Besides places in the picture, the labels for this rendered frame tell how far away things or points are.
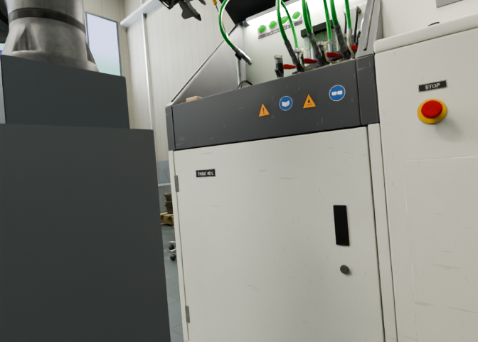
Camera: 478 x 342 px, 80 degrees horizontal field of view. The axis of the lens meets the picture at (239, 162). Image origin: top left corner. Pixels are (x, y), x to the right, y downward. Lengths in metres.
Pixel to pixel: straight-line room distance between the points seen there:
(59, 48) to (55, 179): 0.22
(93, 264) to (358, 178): 0.58
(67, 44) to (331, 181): 0.62
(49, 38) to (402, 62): 0.68
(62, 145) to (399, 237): 0.68
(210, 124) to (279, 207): 0.35
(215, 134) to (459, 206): 0.65
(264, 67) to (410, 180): 0.97
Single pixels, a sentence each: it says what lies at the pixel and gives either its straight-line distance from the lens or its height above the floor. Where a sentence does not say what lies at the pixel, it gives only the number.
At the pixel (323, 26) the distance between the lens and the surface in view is 1.38.
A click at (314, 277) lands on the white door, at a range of 0.84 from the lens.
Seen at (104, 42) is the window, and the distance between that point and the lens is 7.37.
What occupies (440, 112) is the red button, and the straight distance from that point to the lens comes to 0.69.
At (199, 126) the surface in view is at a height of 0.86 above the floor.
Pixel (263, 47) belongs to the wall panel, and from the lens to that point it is 1.52.
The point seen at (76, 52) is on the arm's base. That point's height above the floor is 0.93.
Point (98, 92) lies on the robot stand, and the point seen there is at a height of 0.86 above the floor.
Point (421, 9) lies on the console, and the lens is 1.06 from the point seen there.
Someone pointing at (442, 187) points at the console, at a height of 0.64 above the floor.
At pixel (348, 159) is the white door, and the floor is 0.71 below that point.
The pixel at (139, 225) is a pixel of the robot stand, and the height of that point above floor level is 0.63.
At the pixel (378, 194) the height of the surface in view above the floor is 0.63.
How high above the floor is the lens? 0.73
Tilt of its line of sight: level
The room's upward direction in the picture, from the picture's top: 5 degrees counter-clockwise
